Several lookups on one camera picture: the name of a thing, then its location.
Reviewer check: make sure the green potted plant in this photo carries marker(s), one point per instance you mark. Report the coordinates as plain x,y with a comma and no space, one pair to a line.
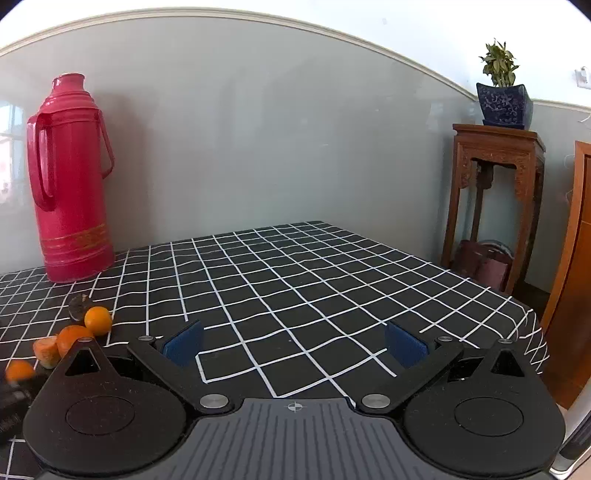
499,64

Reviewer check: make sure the red thermos flask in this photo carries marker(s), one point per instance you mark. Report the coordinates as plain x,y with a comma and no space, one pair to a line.
69,155

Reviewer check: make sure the white wall socket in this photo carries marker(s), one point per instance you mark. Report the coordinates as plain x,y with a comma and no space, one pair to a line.
583,78

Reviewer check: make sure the large orange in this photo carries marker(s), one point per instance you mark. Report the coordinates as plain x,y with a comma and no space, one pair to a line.
19,370

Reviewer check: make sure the dark mangosteen near thermos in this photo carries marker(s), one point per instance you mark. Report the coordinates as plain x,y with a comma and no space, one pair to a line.
78,306

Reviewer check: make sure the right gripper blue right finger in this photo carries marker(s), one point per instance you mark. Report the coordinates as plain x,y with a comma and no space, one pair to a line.
406,349

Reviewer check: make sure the wooden door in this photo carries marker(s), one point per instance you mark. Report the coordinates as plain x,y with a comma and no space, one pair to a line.
566,319

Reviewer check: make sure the cut orange persimmon piece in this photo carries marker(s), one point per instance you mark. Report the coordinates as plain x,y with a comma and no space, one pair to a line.
46,352

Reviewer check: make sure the black white grid tablecloth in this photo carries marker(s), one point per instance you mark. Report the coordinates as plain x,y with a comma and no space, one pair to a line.
289,312

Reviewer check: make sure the carved wooden plant stand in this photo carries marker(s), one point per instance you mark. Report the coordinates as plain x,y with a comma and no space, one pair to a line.
504,170

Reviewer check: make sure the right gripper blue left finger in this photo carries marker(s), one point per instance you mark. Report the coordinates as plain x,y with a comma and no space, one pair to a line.
182,347

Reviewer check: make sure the blue ceramic plant pot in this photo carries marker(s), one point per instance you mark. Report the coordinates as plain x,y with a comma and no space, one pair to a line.
507,107

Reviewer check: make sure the small orange tangerine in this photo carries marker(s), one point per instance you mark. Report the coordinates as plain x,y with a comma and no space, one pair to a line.
98,320

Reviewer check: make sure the medium orange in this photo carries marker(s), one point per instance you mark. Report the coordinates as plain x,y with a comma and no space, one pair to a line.
69,335

